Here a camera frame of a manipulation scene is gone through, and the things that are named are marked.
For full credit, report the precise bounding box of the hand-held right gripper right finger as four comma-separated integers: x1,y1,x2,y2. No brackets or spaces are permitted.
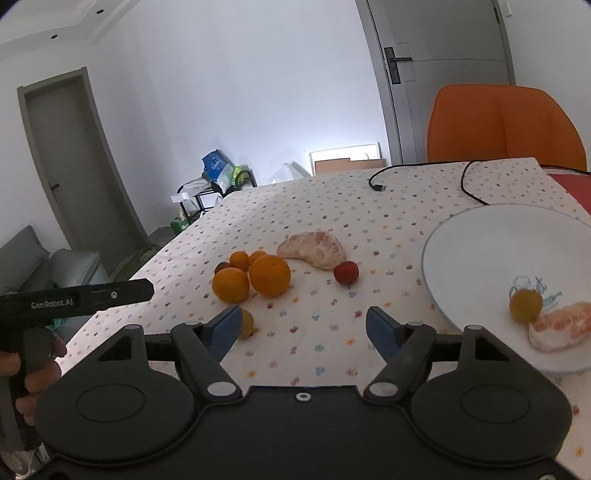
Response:
364,305,509,403

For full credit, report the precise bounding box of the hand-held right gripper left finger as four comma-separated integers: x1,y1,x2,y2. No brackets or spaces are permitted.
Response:
95,305,244,403

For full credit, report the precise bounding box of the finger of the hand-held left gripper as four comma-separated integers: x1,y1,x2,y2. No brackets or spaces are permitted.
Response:
90,278,155,315

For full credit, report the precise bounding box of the medium orange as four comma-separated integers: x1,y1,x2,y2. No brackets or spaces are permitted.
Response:
212,268,250,304

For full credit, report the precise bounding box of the red plum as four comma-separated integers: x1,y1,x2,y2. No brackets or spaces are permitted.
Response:
333,261,360,285

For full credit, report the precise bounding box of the large orange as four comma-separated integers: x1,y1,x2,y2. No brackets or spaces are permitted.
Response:
249,254,292,297

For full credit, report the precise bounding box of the peeled pomelo segment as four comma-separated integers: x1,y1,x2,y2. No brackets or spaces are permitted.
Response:
277,231,347,270
529,302,591,353

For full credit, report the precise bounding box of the white plate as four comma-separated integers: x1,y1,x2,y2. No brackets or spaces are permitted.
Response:
421,204,591,374

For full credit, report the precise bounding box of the person's left hand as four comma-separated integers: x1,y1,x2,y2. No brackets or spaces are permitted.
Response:
0,330,68,428

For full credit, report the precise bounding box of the grey sofa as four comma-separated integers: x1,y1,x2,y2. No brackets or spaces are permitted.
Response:
0,225,112,335

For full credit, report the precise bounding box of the floral tablecloth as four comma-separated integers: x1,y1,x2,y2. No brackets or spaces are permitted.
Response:
60,157,591,462

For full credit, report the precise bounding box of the black metal rack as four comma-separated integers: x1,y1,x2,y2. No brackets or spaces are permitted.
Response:
178,170,257,221

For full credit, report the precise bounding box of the grey-brown interior door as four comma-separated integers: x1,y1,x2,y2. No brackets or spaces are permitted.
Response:
17,67,151,278

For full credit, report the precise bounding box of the yellow-green citrus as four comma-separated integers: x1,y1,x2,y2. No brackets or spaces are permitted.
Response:
509,287,544,323

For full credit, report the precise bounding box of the blue plastic bag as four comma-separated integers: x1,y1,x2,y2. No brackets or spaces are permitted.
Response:
201,149,234,183

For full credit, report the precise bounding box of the clear plastic bag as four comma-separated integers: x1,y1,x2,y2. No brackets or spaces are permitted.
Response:
270,161,312,185

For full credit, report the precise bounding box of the cardboard sheet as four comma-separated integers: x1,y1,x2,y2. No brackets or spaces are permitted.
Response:
314,158,385,176

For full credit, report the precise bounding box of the white framed board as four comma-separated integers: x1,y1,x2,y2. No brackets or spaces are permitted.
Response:
308,143,384,176

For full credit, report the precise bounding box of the orange chair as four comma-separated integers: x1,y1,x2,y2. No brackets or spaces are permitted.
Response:
427,84,588,172

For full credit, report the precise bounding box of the red mat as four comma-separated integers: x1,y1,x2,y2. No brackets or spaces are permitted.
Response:
547,171,591,222

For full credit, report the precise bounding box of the grey door with lock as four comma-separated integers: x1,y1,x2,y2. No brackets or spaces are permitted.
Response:
367,0,515,167

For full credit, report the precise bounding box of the black cable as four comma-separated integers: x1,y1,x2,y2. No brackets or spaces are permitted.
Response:
368,159,591,206

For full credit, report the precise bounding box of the black door lock handle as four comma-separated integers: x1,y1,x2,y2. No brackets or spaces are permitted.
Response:
384,46,413,85

